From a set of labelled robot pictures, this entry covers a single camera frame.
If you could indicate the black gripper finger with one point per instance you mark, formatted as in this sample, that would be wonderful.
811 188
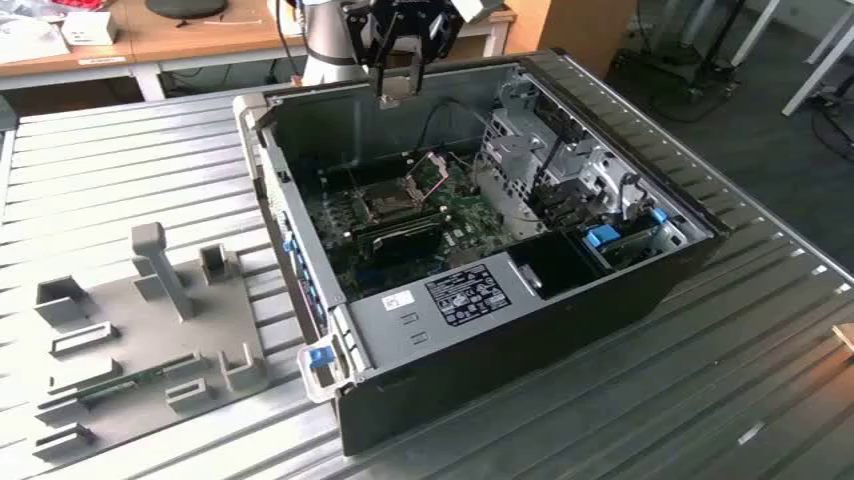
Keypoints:
421 75
381 75

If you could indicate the CPU with silver top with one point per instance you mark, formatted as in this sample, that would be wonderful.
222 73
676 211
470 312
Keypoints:
401 87

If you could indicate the CPU socket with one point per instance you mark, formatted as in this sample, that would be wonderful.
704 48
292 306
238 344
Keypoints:
388 202

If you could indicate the silver metal drive cage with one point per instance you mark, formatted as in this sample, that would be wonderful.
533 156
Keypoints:
510 150

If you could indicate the wooden cabinet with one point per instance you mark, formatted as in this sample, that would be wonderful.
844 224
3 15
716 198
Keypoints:
581 30

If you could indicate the wooden desk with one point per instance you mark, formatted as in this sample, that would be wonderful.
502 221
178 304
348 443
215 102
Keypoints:
201 40

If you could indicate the green motherboard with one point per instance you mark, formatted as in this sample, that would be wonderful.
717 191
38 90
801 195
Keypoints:
477 220

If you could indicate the green RAM stick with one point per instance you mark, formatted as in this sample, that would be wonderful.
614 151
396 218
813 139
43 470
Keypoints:
401 226
114 386

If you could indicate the black round object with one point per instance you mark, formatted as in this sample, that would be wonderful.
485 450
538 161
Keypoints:
187 7

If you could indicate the black wheeled stand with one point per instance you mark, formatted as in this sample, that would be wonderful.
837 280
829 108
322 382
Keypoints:
708 65

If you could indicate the hard disk in blue carrier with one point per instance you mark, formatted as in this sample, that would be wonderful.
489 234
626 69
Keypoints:
602 236

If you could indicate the white cardboard box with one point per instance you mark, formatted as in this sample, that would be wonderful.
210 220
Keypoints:
90 27

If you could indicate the red packet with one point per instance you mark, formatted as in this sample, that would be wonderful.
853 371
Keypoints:
81 3

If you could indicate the grey power supply unit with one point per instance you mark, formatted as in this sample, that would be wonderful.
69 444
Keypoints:
394 340

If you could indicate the grey parts rack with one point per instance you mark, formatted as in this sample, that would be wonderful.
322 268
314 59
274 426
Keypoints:
134 330

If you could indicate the open black PC case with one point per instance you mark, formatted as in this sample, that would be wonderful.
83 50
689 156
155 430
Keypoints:
501 390

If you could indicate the white desk frame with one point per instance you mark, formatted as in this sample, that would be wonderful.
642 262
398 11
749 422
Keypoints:
823 75

